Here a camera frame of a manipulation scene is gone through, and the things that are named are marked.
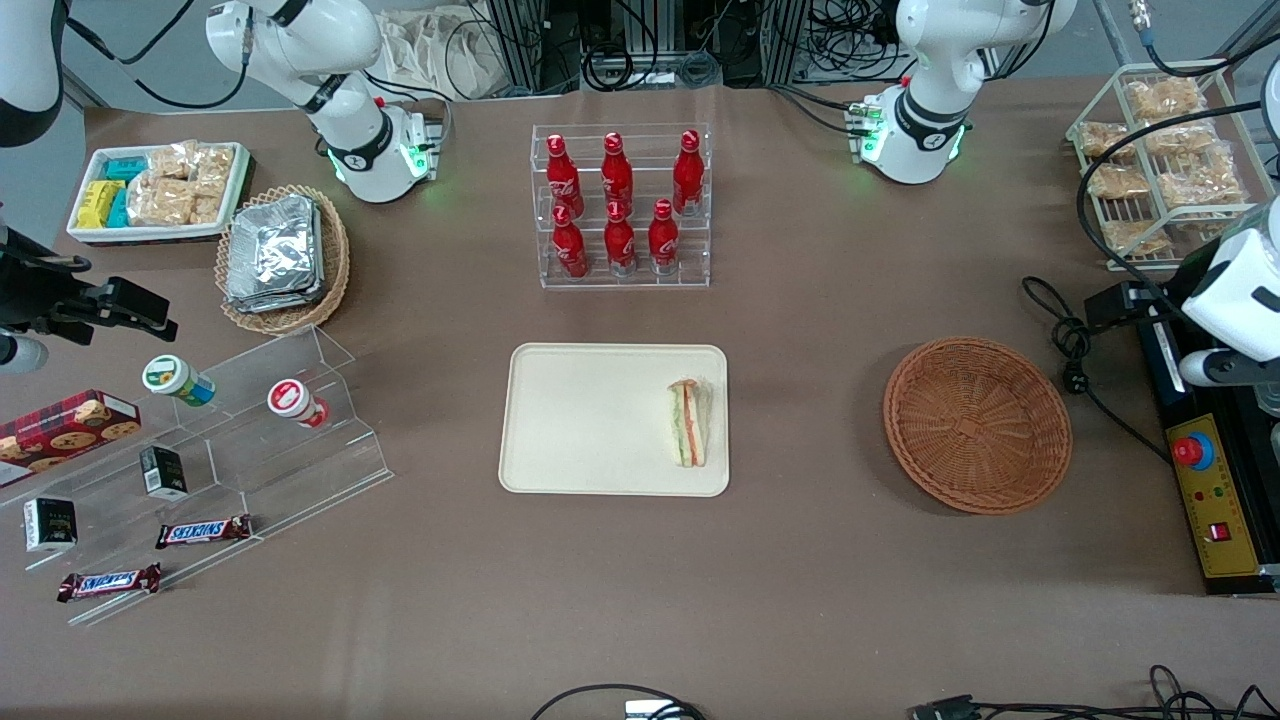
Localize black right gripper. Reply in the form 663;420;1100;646
0;228;179;346

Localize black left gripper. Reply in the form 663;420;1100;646
1085;278;1193;333

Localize triangular sandwich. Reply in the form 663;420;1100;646
667;378;712;469

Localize white rectangular snack tray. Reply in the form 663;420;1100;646
66;142;251;246

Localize brown round wicker basket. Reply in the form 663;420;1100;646
883;337;1074;516

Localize light oval wicker basket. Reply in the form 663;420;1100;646
215;184;351;336

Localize beige plastic tray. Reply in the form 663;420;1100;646
498;343;731;498

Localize bagged fried snack pack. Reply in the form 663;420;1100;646
1160;150;1246;206
1145;122;1216;156
1078;122;1141;159
1102;220;1171;256
1085;165;1151;199
1125;78;1206;119

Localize green lid drink cup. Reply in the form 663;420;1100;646
141;354;217;408

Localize yellow snack pack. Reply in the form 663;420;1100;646
76;180;126;229

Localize red cookie box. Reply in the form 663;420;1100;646
0;389;142;489

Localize silver foil pack stack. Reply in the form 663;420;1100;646
225;195;326;313

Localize small black carton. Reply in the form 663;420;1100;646
139;446;189;501
23;497;79;554

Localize red lid drink cup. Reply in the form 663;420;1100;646
267;378;330;429

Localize brown snickers bar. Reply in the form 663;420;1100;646
155;515;254;550
57;563;163;603

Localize black yellow control box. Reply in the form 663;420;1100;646
1135;305;1280;598

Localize clear acrylic stepped display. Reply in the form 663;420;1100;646
0;325;396;629

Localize white fabric bag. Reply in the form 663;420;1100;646
375;8;511;101

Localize clear acrylic bottle rack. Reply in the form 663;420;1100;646
531;123;713;291

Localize red cola bottle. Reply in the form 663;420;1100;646
648;198;681;276
601;132;635;211
546;134;585;216
603;200;638;278
551;205;590;279
672;130;705;217

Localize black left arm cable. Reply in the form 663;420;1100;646
1075;100;1266;306

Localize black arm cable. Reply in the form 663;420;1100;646
1075;100;1266;306
62;0;251;111

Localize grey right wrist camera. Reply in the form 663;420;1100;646
0;335;49;376

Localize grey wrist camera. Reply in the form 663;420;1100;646
1180;350;1280;389
0;335;49;376

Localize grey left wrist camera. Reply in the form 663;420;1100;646
1180;350;1280;389

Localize white wire rack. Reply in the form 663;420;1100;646
1065;62;1266;273

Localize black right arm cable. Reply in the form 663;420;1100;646
62;0;251;111

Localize aluminium frame post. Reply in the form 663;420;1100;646
760;0;813;86
488;0;546;93

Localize black cable with black connector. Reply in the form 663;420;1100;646
910;665;1280;720

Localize coiled black cable bundle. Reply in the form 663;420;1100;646
580;40;721;93

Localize black cable with white plug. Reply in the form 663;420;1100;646
528;683;706;720

